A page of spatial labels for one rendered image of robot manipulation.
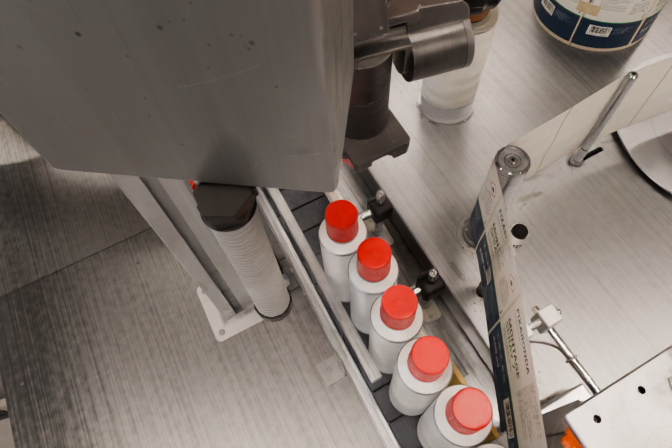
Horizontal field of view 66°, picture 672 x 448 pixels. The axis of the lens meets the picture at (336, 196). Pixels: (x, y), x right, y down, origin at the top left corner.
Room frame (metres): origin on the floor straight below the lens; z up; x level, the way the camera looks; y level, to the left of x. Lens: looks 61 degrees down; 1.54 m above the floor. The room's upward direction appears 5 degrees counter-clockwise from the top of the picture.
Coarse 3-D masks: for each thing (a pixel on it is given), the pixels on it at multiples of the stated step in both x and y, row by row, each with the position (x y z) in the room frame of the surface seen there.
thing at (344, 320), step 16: (272, 192) 0.34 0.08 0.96; (288, 208) 0.31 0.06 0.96; (288, 224) 0.29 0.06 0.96; (304, 240) 0.27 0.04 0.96; (304, 256) 0.25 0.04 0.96; (320, 272) 0.22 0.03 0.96; (336, 304) 0.18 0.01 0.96; (352, 336) 0.15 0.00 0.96; (368, 352) 0.13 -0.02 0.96; (368, 368) 0.11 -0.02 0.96
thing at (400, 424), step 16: (288, 192) 0.38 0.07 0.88; (304, 192) 0.38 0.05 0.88; (320, 192) 0.38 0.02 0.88; (304, 208) 0.35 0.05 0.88; (320, 208) 0.35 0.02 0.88; (304, 224) 0.33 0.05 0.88; (320, 256) 0.28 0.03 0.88; (320, 288) 0.23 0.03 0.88; (336, 320) 0.19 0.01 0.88; (368, 336) 0.16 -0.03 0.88; (352, 352) 0.15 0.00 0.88; (368, 384) 0.11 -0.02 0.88; (384, 384) 0.11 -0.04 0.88; (384, 400) 0.09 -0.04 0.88; (400, 416) 0.07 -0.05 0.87; (416, 416) 0.07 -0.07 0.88; (400, 432) 0.05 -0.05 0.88; (416, 432) 0.05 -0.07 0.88
